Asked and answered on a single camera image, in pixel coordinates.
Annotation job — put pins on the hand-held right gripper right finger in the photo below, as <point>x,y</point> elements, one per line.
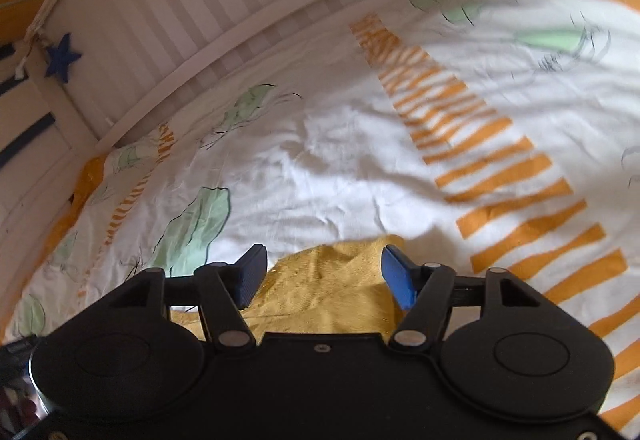
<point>397,275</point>

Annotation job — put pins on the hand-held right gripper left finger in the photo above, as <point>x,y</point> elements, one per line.
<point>250,276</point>

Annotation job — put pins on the mustard yellow knit sweater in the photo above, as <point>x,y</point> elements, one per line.
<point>325,285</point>

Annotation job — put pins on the white leaf and stripe duvet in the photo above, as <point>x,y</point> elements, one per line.
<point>350,160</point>

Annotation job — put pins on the blue star decoration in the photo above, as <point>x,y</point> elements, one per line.
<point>64,57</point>

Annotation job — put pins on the white wooden bed frame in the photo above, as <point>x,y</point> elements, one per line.
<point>200,10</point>

